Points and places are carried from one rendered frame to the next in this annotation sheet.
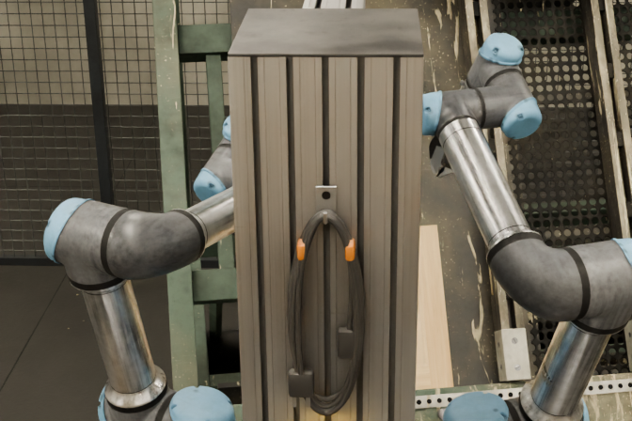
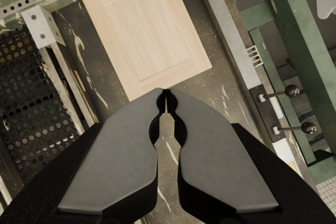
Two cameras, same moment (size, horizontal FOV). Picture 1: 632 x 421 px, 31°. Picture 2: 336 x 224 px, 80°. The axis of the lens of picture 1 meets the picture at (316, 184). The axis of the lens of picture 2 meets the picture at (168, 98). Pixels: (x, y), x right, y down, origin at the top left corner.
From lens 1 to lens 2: 2.20 m
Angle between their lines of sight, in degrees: 12
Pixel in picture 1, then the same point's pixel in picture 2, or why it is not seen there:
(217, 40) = (315, 172)
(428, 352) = (106, 13)
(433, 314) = (112, 40)
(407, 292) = not seen: outside the picture
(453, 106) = not seen: outside the picture
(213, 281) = (260, 16)
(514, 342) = (42, 35)
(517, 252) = not seen: outside the picture
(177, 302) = not seen: outside the picture
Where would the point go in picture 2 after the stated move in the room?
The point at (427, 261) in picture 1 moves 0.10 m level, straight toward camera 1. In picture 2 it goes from (128, 76) to (123, 54)
